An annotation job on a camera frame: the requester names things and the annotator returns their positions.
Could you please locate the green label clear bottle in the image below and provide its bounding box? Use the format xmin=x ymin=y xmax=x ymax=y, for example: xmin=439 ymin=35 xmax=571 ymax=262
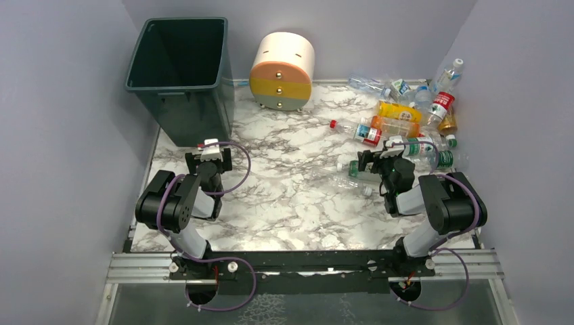
xmin=336 ymin=160 xmax=381 ymax=183

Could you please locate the red cap labelled bottle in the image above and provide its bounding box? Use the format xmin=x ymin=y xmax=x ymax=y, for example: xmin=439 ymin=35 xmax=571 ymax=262
xmin=329 ymin=120 xmax=381 ymax=147

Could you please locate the clear crushed bottle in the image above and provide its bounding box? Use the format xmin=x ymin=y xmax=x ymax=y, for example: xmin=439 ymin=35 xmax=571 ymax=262
xmin=310 ymin=169 xmax=373 ymax=197

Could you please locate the orange drink bottle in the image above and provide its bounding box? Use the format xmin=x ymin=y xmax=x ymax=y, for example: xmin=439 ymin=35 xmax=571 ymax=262
xmin=370 ymin=116 xmax=420 ymax=137

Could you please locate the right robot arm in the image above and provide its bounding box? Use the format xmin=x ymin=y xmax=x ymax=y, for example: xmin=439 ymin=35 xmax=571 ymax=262
xmin=357 ymin=150 xmax=487 ymax=267

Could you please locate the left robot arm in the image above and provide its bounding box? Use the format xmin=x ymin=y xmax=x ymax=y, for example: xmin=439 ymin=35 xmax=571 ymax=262
xmin=135 ymin=146 xmax=232 ymax=259

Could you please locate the dark green plastic bin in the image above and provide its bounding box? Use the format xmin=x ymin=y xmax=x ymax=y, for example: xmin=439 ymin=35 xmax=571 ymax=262
xmin=124 ymin=17 xmax=235 ymax=147

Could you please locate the green label water bottle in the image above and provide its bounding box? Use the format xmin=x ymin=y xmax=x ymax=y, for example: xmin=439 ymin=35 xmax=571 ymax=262
xmin=403 ymin=134 xmax=458 ymax=157

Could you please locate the yellow drink bottle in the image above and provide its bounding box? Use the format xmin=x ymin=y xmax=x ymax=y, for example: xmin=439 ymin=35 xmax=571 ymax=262
xmin=378 ymin=101 xmax=422 ymax=123

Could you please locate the amber tea bottle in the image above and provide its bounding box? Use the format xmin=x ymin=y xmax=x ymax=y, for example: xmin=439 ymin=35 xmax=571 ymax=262
xmin=438 ymin=107 xmax=458 ymax=137

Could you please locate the blue cap clear bottle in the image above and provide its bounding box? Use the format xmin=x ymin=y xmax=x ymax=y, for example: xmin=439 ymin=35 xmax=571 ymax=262
xmin=410 ymin=85 xmax=434 ymax=112

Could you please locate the clear bottle at back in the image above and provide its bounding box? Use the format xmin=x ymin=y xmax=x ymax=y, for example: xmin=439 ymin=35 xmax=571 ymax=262
xmin=348 ymin=74 xmax=391 ymax=98

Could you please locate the red label clear bottle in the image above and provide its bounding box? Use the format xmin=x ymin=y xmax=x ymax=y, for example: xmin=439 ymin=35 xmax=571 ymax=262
xmin=426 ymin=91 xmax=455 ymax=128

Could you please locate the round pastel drawer cabinet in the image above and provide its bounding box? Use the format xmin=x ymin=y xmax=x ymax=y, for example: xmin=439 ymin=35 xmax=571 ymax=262
xmin=248 ymin=32 xmax=315 ymax=111

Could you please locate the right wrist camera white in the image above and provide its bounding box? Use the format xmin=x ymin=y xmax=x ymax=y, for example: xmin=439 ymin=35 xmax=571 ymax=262
xmin=381 ymin=135 xmax=406 ymax=158

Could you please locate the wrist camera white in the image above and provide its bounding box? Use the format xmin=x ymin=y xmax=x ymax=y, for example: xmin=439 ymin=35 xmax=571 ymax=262
xmin=381 ymin=135 xmax=406 ymax=158
xmin=198 ymin=138 xmax=223 ymax=162

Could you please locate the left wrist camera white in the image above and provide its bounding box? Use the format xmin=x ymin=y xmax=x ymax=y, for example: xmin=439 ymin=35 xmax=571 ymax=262
xmin=198 ymin=138 xmax=223 ymax=162

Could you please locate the aluminium frame rail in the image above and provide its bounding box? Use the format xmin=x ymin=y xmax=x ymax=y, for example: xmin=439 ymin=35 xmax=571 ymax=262
xmin=106 ymin=249 xmax=505 ymax=284

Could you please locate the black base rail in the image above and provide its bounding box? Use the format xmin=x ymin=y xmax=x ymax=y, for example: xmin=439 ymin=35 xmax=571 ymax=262
xmin=169 ymin=250 xmax=435 ymax=295

